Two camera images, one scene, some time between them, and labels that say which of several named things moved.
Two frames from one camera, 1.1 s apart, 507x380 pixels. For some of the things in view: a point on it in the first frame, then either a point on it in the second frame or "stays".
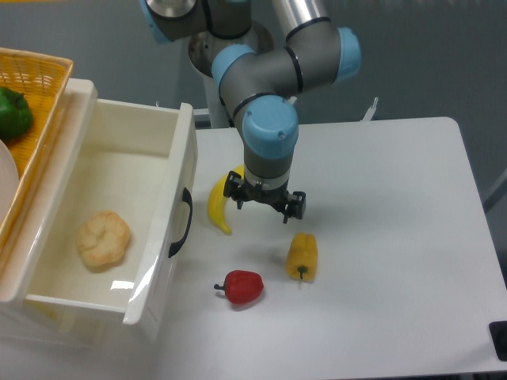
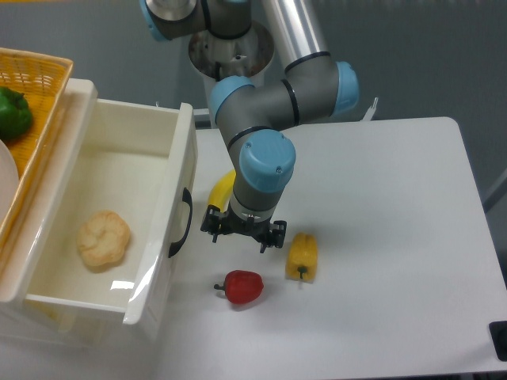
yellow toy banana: (215, 204) stays
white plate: (9, 180) stays
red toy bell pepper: (242, 286) stays
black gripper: (274, 198) to (213, 221)
